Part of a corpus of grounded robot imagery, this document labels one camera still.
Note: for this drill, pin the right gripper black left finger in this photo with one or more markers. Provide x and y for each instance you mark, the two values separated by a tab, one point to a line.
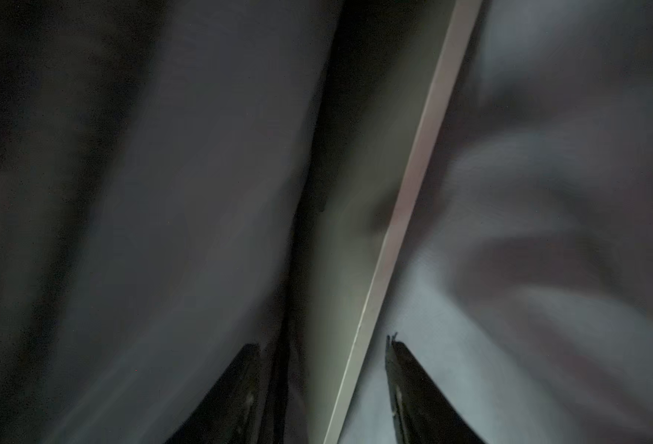
227	413

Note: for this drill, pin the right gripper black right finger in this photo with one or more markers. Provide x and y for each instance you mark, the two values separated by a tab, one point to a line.
421	413

